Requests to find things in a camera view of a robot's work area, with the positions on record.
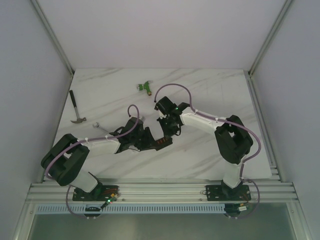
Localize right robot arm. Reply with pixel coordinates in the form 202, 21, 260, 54
154, 96, 253, 200

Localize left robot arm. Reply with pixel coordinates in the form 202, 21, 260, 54
40, 117, 164, 201

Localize silver open-end wrench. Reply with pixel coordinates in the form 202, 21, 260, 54
92, 122, 109, 134

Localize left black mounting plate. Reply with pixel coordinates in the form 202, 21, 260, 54
72, 185, 119, 202

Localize black mounting plate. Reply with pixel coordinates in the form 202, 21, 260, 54
72, 185, 119, 202
205, 184, 252, 202

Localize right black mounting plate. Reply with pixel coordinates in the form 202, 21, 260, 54
205, 184, 252, 202

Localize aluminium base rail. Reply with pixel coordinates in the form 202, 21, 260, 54
25, 179, 299, 203

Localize claw hammer black handle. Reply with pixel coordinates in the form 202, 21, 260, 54
69, 90, 87, 124

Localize white slotted cable duct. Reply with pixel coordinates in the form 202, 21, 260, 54
34, 202, 286, 215

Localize left aluminium frame post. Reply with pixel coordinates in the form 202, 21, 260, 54
30, 0, 75, 77

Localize aluminium frame post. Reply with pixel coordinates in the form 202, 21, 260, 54
30, 0, 75, 77
248, 0, 295, 77

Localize right aluminium frame post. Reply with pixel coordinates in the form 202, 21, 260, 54
248, 0, 295, 77

